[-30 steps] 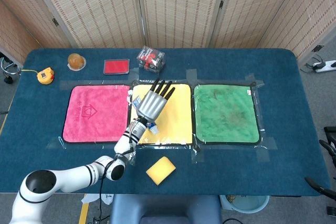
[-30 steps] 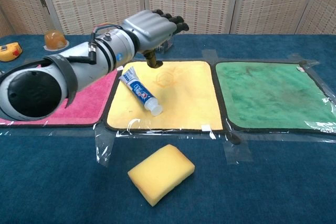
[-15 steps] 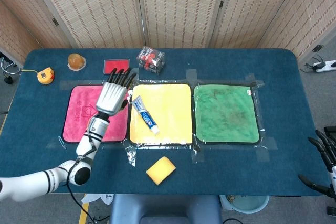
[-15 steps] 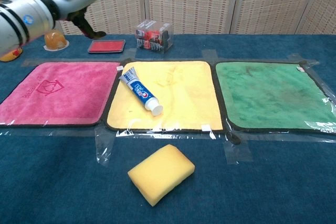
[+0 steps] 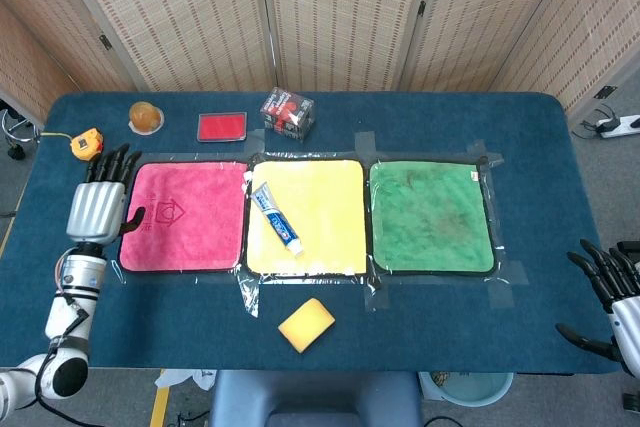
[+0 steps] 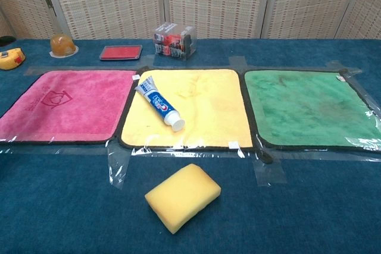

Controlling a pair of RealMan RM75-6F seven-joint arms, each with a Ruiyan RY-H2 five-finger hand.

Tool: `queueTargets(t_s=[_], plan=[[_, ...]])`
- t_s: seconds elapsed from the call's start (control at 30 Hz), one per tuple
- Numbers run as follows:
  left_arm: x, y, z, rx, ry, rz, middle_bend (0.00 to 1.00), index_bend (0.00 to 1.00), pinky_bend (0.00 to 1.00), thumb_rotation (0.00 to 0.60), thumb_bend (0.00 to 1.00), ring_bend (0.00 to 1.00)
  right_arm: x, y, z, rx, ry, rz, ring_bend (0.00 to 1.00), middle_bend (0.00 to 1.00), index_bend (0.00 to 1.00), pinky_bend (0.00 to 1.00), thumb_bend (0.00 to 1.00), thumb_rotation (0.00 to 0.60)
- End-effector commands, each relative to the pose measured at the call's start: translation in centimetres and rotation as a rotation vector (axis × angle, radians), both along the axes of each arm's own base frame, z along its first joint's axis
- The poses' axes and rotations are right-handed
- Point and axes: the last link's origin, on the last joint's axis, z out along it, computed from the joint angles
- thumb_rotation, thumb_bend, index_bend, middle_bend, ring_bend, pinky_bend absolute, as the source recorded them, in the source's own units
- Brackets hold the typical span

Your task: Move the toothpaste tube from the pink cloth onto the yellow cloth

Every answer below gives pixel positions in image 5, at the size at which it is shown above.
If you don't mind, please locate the light blue bucket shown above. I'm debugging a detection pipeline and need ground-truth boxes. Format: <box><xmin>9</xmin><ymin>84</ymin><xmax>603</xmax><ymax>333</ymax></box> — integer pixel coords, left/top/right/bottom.
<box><xmin>418</xmin><ymin>371</ymin><xmax>515</xmax><ymax>408</ymax></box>

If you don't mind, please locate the red ink pad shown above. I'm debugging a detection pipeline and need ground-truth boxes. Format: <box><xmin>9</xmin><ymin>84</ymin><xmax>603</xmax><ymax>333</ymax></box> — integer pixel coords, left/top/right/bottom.
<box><xmin>196</xmin><ymin>112</ymin><xmax>248</xmax><ymax>144</ymax></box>

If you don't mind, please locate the bamboo folding screen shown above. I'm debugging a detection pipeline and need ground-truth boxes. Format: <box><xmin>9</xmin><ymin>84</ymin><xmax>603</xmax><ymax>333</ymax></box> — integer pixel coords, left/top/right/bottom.
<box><xmin>0</xmin><ymin>0</ymin><xmax>640</xmax><ymax>118</ymax></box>

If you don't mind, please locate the white power strip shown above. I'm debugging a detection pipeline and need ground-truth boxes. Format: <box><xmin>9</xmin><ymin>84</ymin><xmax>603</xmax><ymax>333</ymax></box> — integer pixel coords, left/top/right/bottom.
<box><xmin>594</xmin><ymin>114</ymin><xmax>640</xmax><ymax>140</ymax></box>

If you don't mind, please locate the pink cloth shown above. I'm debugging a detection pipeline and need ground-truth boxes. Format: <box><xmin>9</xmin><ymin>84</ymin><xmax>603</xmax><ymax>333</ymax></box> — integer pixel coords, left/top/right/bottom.
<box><xmin>118</xmin><ymin>161</ymin><xmax>250</xmax><ymax>274</ymax></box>

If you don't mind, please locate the white plastic bag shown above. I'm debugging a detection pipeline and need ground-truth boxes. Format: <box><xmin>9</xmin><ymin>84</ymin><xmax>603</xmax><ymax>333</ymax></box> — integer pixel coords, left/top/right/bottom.
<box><xmin>154</xmin><ymin>369</ymin><xmax>219</xmax><ymax>392</ymax></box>

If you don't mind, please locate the blue-grey chair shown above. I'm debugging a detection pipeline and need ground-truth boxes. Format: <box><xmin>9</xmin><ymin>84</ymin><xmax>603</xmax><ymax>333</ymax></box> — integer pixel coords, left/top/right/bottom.
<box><xmin>208</xmin><ymin>370</ymin><xmax>425</xmax><ymax>427</ymax></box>

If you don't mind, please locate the green cloth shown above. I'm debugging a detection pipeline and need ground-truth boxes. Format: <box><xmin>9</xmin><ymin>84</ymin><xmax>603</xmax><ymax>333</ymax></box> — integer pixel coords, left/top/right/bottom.
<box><xmin>368</xmin><ymin>160</ymin><xmax>496</xmax><ymax>276</ymax></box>

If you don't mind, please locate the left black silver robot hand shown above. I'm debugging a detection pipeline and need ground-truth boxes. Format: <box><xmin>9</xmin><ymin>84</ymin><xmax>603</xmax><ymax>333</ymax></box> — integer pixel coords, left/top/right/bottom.
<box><xmin>66</xmin><ymin>143</ymin><xmax>146</xmax><ymax>247</ymax></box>

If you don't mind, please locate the blue and white toothpaste tube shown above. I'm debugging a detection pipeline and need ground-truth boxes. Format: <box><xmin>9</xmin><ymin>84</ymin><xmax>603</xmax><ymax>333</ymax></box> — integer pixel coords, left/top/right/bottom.
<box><xmin>250</xmin><ymin>181</ymin><xmax>305</xmax><ymax>256</ymax></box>

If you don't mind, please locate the yellow cloth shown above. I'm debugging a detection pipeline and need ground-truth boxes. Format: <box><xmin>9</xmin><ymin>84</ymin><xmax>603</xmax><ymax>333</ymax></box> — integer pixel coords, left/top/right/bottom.
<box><xmin>244</xmin><ymin>159</ymin><xmax>369</xmax><ymax>277</ymax></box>

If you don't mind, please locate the crinkled clear tape strip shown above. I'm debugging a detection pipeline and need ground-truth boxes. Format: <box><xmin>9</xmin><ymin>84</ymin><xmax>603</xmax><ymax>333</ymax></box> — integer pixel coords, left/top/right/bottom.
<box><xmin>235</xmin><ymin>266</ymin><xmax>261</xmax><ymax>319</ymax></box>

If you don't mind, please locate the orange jelly cup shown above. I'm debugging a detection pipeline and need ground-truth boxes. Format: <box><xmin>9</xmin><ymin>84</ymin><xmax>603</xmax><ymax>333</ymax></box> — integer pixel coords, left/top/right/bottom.
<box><xmin>128</xmin><ymin>100</ymin><xmax>166</xmax><ymax>136</ymax></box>

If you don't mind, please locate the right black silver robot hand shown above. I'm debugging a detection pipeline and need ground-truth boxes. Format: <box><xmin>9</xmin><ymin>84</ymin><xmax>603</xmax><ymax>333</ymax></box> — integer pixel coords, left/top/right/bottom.
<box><xmin>555</xmin><ymin>239</ymin><xmax>640</xmax><ymax>378</ymax></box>

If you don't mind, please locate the yellow tape measure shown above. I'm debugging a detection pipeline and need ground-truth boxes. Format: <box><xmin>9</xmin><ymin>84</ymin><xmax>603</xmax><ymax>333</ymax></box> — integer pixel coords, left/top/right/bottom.
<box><xmin>39</xmin><ymin>128</ymin><xmax>105</xmax><ymax>163</ymax></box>

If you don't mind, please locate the chrome stool base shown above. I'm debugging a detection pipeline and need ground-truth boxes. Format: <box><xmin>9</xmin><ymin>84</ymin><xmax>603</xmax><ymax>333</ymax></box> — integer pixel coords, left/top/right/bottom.
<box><xmin>0</xmin><ymin>107</ymin><xmax>41</xmax><ymax>161</ymax></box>

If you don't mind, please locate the yellow sponge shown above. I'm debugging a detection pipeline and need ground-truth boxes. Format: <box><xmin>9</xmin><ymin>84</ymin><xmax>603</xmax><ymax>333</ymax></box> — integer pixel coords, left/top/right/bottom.
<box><xmin>277</xmin><ymin>297</ymin><xmax>336</xmax><ymax>355</ymax></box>

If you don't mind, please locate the clear box of black-red cards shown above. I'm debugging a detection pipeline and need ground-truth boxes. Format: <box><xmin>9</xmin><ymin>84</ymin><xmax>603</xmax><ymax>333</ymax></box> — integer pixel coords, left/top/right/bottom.
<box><xmin>259</xmin><ymin>86</ymin><xmax>316</xmax><ymax>143</ymax></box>

